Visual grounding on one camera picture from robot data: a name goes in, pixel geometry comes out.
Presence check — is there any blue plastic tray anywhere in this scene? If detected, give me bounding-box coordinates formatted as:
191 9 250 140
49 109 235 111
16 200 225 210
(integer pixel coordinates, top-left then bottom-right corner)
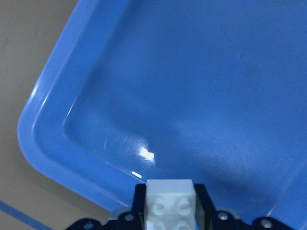
18 0 307 228

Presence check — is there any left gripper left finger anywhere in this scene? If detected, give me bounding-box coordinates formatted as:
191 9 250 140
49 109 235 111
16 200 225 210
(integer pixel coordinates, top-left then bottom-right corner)
66 184 146 230

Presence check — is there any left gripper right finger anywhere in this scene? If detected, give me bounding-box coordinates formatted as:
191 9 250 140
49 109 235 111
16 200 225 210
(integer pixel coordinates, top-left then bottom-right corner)
194 184 291 230

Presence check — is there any white block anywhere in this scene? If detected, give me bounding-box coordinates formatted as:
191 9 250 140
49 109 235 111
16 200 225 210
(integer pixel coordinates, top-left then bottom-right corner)
144 179 196 230

